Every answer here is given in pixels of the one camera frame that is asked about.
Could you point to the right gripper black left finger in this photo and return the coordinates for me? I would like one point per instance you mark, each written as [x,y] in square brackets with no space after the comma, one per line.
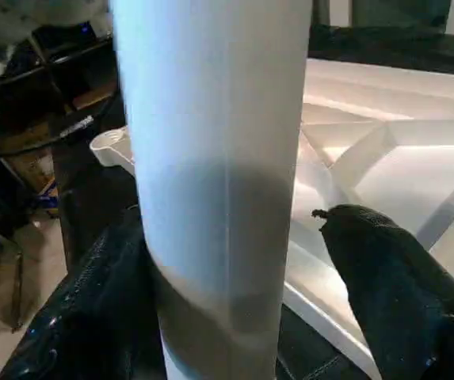
[92,317]

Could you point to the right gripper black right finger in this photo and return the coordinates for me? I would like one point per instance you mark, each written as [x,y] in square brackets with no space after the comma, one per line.
[401,293]

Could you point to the white plastic table top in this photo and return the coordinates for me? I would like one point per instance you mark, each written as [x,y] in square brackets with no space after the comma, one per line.
[401,150]

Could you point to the white plastic table leg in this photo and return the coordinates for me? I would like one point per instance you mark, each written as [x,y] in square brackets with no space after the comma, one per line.
[211,158]

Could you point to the black plastic mat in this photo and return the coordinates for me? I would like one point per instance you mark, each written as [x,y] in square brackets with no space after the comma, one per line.
[92,182]

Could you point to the dark storage shelf rack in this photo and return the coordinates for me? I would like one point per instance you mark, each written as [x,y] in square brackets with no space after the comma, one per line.
[44,103]

